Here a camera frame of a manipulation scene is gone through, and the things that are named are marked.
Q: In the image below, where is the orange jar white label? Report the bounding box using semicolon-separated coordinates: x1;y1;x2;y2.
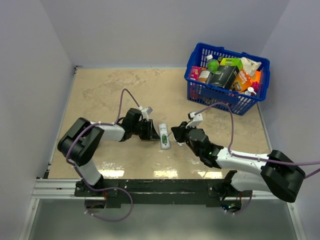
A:
197;70;213;83

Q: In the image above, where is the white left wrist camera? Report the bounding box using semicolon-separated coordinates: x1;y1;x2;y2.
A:
138;106;153;121

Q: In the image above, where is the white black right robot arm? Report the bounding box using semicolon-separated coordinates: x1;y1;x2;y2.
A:
171;121;306;203

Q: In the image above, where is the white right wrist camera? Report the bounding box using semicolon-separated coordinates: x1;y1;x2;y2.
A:
186;111;203;128

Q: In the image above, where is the white crumpled bag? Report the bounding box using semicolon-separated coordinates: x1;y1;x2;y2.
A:
240;57;262;77

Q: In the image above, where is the green AA battery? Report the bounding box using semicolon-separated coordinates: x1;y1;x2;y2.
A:
162;134;168;145

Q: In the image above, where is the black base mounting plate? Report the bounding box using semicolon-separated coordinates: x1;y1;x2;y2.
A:
74;179;251;208

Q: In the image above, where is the white battery cover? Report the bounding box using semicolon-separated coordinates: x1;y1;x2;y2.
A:
176;142;185;147

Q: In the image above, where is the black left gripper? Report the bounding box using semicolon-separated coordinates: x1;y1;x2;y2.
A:
131;119;160;140

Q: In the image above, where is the black green razor box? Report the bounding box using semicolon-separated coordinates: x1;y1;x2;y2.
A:
207;57;243;90

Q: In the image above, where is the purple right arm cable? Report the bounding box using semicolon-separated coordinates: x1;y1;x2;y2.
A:
196;101;320;180

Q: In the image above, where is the green bottle white cap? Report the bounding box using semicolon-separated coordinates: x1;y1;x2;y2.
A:
206;54;220;74

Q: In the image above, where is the pink box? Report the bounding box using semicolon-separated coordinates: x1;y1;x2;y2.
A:
188;66;204;81

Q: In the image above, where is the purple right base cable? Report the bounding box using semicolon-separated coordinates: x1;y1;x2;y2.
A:
224;192;253;216

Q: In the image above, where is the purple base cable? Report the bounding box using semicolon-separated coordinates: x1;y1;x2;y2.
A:
74;164;134;223
224;192;253;216

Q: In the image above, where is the blue plastic basket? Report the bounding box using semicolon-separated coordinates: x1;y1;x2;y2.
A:
184;42;270;116

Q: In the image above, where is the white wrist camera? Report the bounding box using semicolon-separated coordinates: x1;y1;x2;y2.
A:
138;106;153;121
186;111;203;128

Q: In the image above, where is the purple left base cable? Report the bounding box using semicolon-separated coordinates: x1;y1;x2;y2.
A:
74;164;134;223

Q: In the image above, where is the bright orange package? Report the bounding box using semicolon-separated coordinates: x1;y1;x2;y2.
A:
250;70;261;84

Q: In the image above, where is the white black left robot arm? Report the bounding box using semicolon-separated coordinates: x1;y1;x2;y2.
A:
57;106;160;196

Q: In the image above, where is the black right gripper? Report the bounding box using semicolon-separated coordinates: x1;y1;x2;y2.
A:
171;121;201;157

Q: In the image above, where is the orange razor package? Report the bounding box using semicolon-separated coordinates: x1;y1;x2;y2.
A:
231;69;252;93

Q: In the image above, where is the white remote control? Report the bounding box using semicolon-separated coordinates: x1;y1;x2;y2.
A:
158;123;171;150

